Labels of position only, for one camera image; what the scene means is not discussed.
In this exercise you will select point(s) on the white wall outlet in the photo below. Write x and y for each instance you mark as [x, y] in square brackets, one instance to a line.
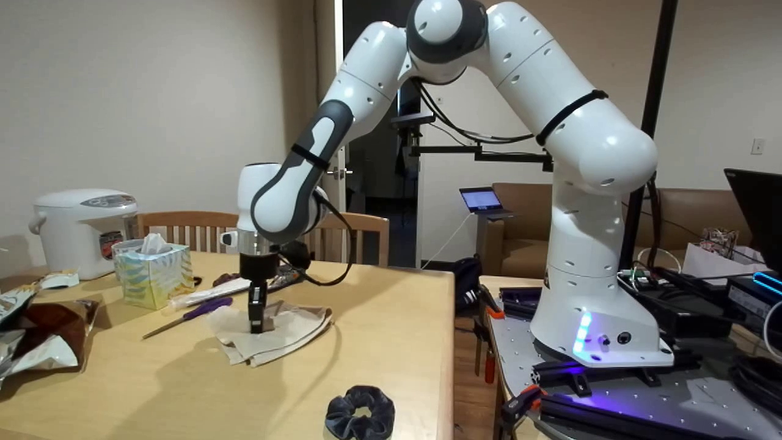
[755, 147]

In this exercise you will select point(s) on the crumpled silver foil wrapper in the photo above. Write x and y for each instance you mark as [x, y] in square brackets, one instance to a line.
[45, 357]
[16, 303]

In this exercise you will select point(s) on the brown sofa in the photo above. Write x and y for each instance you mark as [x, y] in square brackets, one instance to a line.
[522, 235]

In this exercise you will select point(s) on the black fabric scrunchie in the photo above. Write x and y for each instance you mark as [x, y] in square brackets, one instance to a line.
[338, 411]

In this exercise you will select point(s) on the dark blue snack bar wrapper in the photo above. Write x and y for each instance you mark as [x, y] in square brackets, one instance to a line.
[281, 281]

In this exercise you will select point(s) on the wooden slat-back chair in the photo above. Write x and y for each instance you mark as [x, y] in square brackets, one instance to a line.
[368, 222]
[186, 221]

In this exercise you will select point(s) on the white plastic packet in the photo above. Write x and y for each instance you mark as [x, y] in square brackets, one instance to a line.
[211, 292]

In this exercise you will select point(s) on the black monitor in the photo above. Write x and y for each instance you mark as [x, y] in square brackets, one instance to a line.
[761, 215]

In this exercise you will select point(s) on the black box with blue light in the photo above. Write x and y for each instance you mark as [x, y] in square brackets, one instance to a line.
[761, 293]

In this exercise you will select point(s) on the black rail bar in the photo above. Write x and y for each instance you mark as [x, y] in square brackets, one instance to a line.
[618, 418]

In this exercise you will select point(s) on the grey perforated base plate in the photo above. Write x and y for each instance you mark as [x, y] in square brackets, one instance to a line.
[522, 343]

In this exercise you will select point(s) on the brown snack bag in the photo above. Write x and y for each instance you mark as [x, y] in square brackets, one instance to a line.
[68, 321]

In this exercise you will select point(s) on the small tablet blue screen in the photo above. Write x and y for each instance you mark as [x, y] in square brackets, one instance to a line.
[480, 199]

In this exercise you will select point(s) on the crumpled white paper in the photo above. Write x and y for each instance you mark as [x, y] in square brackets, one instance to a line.
[59, 281]

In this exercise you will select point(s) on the black camera stand pole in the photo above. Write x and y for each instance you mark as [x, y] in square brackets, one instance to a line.
[660, 49]

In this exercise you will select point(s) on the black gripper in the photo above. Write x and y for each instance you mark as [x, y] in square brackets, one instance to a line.
[254, 270]

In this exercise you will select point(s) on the beige towel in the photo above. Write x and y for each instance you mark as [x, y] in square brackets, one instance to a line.
[294, 331]

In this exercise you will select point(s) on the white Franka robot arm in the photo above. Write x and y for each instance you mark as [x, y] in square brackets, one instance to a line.
[588, 246]

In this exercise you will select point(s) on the patterned tissue box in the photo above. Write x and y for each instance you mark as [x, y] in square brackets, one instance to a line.
[150, 271]

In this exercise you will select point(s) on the black mount block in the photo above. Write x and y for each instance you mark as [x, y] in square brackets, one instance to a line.
[467, 285]

